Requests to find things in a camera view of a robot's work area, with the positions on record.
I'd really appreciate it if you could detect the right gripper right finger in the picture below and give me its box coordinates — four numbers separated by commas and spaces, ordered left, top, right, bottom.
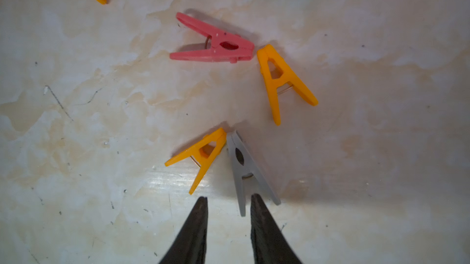
250, 194, 301, 264

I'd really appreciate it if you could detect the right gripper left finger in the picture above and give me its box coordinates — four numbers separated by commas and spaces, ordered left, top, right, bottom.
160, 197, 208, 264

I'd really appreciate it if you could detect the grey clothespin lower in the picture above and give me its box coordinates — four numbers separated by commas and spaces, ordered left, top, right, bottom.
226, 130, 281, 217

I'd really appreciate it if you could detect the orange clothespin lower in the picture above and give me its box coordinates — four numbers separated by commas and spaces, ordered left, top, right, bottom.
165, 128, 227, 195

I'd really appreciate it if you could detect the orange clothespin right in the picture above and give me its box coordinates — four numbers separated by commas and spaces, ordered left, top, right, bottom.
257, 45, 318, 126

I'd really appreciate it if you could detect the pink clothespin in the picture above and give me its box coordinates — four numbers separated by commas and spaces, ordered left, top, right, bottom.
170, 13, 255, 63

